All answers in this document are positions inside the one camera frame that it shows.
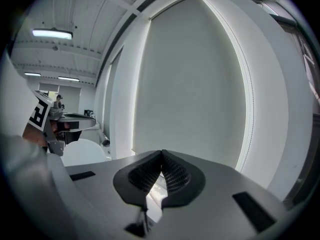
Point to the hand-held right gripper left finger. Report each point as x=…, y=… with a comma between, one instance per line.
x=100, y=184

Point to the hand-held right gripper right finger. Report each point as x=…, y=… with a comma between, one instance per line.
x=212, y=184

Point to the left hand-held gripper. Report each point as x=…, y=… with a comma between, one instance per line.
x=40, y=111

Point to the person's left forearm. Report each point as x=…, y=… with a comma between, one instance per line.
x=32, y=137

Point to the person's left hand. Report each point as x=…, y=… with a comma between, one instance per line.
x=60, y=127

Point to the grey roller blind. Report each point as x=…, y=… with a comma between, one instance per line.
x=113, y=96
x=190, y=84

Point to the long ceiling light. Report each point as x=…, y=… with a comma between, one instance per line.
x=32, y=74
x=52, y=33
x=68, y=78

